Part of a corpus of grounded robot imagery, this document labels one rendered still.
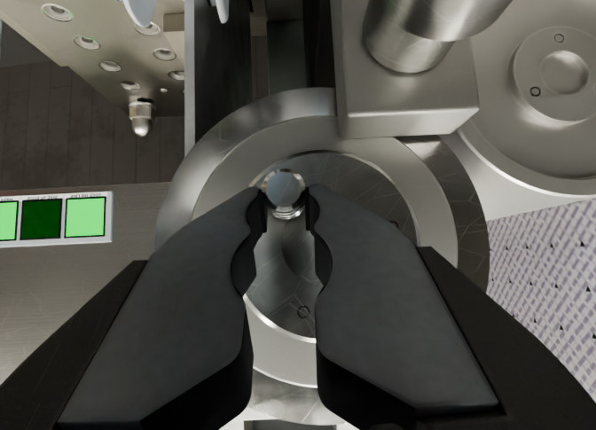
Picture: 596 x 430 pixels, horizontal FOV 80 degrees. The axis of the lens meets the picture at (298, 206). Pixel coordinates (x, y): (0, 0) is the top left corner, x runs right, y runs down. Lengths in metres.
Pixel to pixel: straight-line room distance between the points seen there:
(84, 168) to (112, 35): 1.97
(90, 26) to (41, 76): 2.35
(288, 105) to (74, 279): 0.46
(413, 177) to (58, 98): 2.53
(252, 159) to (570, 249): 0.23
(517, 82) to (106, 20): 0.34
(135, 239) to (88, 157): 1.85
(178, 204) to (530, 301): 0.29
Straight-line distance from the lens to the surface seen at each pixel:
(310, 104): 0.17
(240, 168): 0.16
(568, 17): 0.24
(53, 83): 2.69
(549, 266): 0.33
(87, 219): 0.56
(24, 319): 0.62
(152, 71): 0.48
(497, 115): 0.20
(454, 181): 0.18
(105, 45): 0.45
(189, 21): 0.21
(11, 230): 0.62
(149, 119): 0.56
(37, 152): 2.60
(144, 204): 0.54
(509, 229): 0.37
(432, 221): 0.16
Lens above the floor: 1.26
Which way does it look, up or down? 8 degrees down
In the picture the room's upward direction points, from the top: 177 degrees clockwise
